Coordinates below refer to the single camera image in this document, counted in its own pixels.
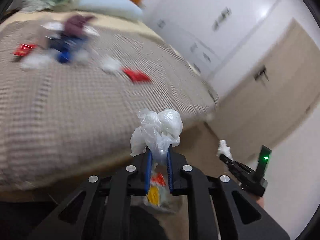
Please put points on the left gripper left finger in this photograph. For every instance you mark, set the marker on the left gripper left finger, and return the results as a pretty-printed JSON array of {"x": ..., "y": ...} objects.
[{"x": 100, "y": 207}]

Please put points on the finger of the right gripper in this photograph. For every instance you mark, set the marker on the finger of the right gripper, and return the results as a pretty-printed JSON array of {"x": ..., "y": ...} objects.
[{"x": 226, "y": 160}]

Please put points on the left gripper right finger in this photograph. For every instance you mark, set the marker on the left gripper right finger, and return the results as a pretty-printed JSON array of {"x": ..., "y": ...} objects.
[{"x": 217, "y": 208}]

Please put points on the white tissue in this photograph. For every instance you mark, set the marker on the white tissue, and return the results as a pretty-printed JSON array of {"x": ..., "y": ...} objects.
[
  {"x": 223, "y": 149},
  {"x": 110, "y": 65}
]

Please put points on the yellow snack wrapper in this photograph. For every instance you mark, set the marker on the yellow snack wrapper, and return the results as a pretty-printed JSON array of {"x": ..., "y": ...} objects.
[{"x": 153, "y": 196}]

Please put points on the red snack wrapper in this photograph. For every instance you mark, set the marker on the red snack wrapper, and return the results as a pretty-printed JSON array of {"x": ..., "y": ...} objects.
[{"x": 157, "y": 179}]

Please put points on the clear plastic bag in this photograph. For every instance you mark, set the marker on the clear plastic bag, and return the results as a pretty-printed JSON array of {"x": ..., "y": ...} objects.
[{"x": 157, "y": 132}]

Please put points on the beige door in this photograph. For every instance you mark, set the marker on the beige door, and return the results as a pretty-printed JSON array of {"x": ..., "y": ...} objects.
[{"x": 271, "y": 101}]

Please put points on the red wrapper on bed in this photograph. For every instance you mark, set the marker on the red wrapper on bed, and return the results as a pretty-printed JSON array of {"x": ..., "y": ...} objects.
[{"x": 136, "y": 75}]

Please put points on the brown checked blanket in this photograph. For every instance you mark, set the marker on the brown checked blanket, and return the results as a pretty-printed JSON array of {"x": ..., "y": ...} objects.
[{"x": 66, "y": 119}]

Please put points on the white built-in wardrobe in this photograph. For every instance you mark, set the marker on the white built-in wardrobe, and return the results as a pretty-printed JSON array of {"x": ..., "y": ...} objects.
[{"x": 222, "y": 39}]

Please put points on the white tissue on bed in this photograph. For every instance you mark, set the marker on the white tissue on bed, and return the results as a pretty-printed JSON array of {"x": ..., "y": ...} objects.
[{"x": 110, "y": 65}]

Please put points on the yellow mattress sheet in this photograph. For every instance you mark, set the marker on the yellow mattress sheet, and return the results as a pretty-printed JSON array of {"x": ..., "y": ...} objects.
[{"x": 100, "y": 20}]

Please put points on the white plastic bag on bed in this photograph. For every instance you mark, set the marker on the white plastic bag on bed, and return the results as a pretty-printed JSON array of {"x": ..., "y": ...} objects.
[{"x": 36, "y": 61}]

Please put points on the red packet far left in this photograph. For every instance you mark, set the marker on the red packet far left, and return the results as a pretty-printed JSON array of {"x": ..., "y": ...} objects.
[{"x": 24, "y": 50}]

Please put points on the dark purple cloth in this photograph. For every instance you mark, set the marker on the dark purple cloth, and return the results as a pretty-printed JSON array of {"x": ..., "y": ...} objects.
[{"x": 74, "y": 26}]

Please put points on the light blue pillow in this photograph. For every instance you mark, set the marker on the light blue pillow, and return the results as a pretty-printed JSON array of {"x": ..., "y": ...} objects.
[{"x": 119, "y": 8}]

